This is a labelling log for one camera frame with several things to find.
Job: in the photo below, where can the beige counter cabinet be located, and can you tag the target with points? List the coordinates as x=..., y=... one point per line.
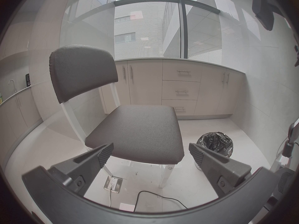
x=23, y=111

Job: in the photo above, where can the black plastic bag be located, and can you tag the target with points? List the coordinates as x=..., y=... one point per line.
x=215, y=141

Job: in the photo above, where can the window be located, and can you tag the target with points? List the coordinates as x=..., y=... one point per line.
x=140, y=31

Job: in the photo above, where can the beige cabinet with drawers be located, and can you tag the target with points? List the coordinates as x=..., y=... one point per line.
x=182, y=85

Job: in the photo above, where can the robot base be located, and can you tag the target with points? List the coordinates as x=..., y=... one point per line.
x=283, y=183

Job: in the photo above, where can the grey padded white-legged chair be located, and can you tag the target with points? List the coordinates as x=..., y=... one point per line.
x=140, y=129

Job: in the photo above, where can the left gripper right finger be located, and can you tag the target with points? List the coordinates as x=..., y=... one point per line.
x=222, y=171

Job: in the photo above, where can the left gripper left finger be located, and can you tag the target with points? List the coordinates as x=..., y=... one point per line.
x=81, y=169

